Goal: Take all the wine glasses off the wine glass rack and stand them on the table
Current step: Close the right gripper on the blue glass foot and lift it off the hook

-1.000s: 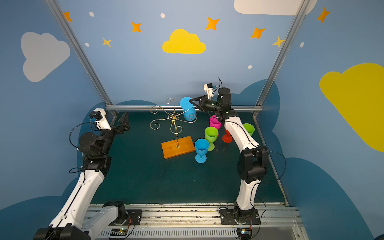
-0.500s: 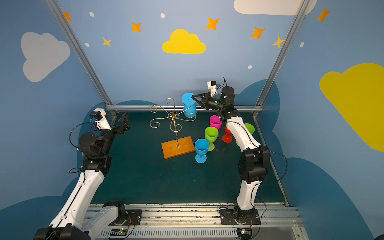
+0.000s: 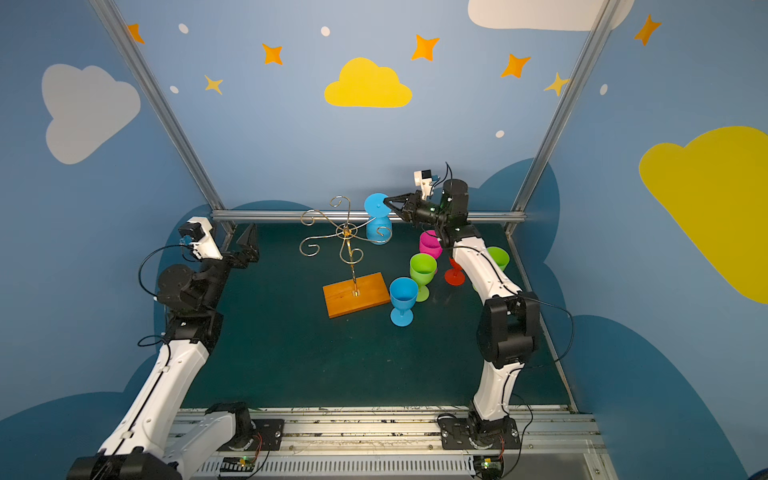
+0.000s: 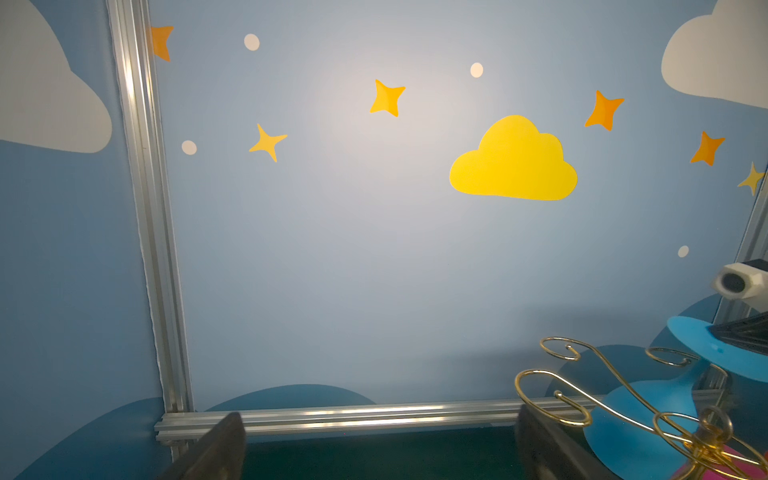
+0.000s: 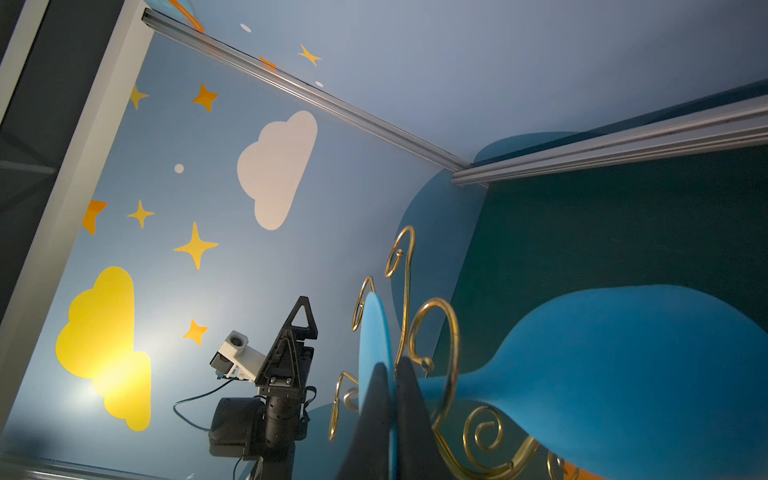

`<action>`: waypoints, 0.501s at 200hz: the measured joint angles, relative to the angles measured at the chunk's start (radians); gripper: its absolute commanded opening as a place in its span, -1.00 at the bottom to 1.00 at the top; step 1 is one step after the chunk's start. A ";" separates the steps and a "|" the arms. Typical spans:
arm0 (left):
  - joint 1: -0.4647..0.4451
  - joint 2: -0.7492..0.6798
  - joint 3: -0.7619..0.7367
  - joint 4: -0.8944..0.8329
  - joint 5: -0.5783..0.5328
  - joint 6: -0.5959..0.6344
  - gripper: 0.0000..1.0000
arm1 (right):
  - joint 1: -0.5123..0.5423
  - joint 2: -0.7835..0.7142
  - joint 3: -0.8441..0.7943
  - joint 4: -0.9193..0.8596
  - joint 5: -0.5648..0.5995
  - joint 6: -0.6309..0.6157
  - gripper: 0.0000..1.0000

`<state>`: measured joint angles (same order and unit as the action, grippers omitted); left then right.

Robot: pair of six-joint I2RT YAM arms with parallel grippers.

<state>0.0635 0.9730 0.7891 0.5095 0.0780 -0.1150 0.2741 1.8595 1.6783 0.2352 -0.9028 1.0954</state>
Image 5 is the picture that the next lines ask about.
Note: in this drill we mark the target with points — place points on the left aluminium corner post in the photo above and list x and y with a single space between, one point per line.
244 63

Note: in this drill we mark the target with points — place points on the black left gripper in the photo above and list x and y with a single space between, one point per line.
288 372

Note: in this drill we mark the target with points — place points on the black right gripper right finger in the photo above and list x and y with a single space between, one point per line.
418 457

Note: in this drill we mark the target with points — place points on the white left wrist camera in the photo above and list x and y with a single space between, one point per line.
235 359

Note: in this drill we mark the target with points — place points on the blue wine glass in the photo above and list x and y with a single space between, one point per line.
641 382

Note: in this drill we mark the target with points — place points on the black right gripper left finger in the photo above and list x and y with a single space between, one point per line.
369 455

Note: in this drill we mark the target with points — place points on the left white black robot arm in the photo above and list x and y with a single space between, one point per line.
266 427

